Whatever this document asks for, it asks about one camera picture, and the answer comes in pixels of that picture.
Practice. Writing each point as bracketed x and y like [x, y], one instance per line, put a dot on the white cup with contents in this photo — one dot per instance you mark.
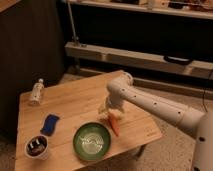
[37, 148]

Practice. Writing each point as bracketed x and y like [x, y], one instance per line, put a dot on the black handle on beam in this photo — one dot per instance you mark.
[177, 61]

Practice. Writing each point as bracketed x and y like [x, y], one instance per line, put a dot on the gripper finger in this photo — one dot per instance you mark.
[118, 115]
[103, 110]

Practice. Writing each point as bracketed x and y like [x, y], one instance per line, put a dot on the green bowl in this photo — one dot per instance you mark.
[91, 141]

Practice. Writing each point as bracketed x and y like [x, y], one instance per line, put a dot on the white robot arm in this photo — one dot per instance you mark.
[193, 122]

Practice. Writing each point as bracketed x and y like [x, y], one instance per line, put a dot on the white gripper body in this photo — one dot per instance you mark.
[114, 104]

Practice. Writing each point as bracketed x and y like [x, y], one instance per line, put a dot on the metal stand pole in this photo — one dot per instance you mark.
[74, 37]

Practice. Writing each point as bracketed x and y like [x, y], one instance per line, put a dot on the long wooden shelf beam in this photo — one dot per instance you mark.
[137, 59]

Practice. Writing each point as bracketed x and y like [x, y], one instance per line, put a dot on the orange pepper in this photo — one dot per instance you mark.
[114, 124]

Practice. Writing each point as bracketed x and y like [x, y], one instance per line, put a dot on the wooden table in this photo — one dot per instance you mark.
[77, 103]

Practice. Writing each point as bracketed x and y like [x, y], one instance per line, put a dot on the blue sponge cloth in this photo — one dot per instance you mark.
[49, 125]

